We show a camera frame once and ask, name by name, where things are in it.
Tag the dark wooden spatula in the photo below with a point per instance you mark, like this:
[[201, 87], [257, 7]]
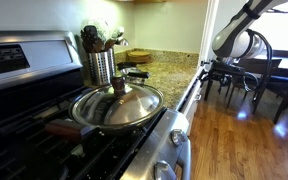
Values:
[[91, 38]]

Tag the dark wooden dining chair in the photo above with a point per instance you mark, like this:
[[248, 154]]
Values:
[[285, 54], [284, 87], [237, 87]]

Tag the black door strike latch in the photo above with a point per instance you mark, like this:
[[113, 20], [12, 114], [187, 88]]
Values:
[[204, 62]]

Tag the stainless steel gas range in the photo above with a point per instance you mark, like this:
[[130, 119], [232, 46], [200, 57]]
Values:
[[34, 56]]

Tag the steel pan lid with knob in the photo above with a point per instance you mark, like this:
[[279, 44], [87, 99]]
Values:
[[130, 106]]

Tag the wooden spoon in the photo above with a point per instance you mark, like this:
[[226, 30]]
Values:
[[110, 43]]

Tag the silver range knob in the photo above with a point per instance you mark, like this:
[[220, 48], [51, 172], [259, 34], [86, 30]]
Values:
[[164, 170], [179, 136]]

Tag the perforated steel utensil holder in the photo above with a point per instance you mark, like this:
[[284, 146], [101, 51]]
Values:
[[99, 68]]

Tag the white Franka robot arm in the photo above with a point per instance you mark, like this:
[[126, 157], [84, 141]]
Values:
[[234, 36]]

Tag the dark wooden dining table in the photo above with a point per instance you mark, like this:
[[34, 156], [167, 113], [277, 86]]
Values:
[[287, 65]]

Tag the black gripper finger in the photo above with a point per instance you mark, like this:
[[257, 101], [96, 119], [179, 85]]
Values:
[[209, 76], [224, 80]]

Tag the wooden bowl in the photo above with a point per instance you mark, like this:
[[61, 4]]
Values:
[[139, 56]]

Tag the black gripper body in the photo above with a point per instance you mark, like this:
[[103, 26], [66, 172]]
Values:
[[229, 68]]

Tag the steel ladle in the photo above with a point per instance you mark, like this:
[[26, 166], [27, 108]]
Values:
[[120, 35]]

